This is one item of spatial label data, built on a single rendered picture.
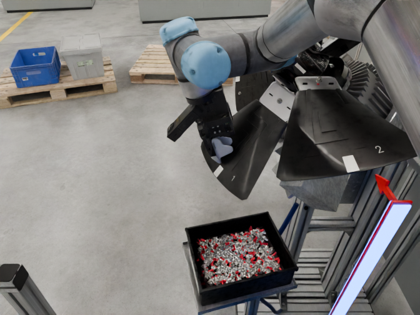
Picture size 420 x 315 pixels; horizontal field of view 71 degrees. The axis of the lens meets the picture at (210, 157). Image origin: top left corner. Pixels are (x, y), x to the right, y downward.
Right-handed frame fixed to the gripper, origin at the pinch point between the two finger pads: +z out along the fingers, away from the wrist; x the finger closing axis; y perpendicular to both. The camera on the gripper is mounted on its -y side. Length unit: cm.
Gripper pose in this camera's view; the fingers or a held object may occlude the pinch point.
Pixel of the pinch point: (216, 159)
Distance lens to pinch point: 78.8
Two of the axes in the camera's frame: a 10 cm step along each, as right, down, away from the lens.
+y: 9.5, -2.3, -1.8
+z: 3.0, 7.5, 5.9
